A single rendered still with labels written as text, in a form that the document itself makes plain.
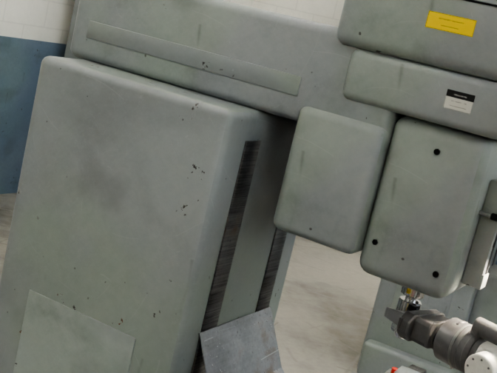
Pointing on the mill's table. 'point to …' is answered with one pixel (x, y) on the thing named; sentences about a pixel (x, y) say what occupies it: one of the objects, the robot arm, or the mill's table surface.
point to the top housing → (426, 32)
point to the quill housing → (428, 206)
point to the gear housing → (424, 92)
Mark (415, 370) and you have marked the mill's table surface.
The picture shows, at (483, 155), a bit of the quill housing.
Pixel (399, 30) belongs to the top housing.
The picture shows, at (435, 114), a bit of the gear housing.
